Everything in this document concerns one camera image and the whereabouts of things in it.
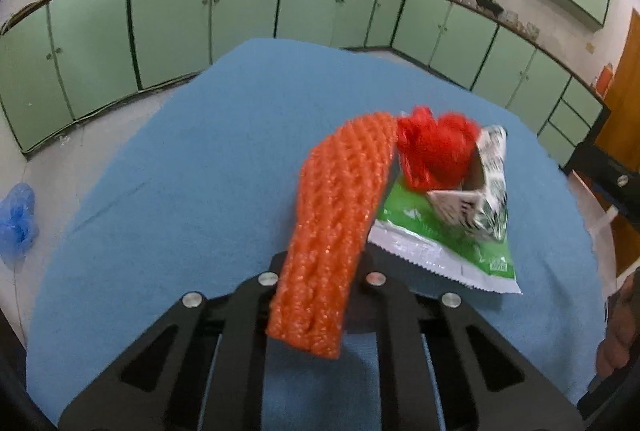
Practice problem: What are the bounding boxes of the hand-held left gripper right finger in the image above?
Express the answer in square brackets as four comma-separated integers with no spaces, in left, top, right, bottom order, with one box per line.
[345,247,585,431]

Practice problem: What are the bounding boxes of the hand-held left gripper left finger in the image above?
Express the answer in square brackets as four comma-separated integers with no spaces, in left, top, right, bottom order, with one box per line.
[59,252,288,431]

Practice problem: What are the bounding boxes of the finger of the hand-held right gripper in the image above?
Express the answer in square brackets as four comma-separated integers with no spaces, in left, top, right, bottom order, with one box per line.
[564,142,640,218]

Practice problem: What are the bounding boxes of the orange foam net sleeve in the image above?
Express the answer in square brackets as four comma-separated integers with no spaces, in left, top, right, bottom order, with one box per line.
[265,111,401,359]

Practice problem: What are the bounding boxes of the person's right hand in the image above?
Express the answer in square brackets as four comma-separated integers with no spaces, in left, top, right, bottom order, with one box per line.
[596,268,640,378]

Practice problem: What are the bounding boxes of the green snack wrapper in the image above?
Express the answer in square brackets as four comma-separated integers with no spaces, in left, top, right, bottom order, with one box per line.
[366,166,522,296]

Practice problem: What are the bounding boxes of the crushed printed carton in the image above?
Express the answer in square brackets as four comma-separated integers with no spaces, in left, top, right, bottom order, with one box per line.
[426,125,511,244]

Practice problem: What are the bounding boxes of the blue foam mat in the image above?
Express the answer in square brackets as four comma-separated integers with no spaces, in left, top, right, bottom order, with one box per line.
[27,38,603,431]

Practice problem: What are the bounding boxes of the red mesh bag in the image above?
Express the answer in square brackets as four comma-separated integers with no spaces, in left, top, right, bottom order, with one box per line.
[395,106,483,192]

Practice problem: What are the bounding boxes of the green base cabinet with drawers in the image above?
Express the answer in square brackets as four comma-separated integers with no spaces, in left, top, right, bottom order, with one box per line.
[392,0,612,172]

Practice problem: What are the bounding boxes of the blue plastic bag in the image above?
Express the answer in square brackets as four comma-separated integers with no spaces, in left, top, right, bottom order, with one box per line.
[0,183,38,267]

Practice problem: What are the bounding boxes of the green base cabinet run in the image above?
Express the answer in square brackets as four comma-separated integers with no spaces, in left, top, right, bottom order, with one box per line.
[0,0,407,156]

